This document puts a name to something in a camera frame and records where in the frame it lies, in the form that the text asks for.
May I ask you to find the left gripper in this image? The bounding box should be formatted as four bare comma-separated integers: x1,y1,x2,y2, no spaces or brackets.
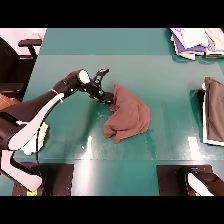
89,84,115,104

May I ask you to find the brown T-shirt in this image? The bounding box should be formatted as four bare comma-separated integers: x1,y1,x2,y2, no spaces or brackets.
102,83,152,144

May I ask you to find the black side table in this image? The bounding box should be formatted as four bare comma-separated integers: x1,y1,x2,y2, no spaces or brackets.
17,37,44,60

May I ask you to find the purple garment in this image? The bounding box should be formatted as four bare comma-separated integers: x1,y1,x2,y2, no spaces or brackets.
170,29,206,61

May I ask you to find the black mounting plate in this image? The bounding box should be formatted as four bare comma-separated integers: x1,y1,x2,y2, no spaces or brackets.
156,164,214,197
12,162,75,197

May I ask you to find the brown garment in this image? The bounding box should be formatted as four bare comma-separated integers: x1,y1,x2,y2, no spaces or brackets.
203,76,224,143

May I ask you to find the beige garment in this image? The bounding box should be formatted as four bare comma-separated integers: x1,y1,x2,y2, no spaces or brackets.
203,28,224,58

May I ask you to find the black cable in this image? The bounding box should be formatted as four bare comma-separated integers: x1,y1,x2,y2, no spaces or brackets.
35,128,46,196

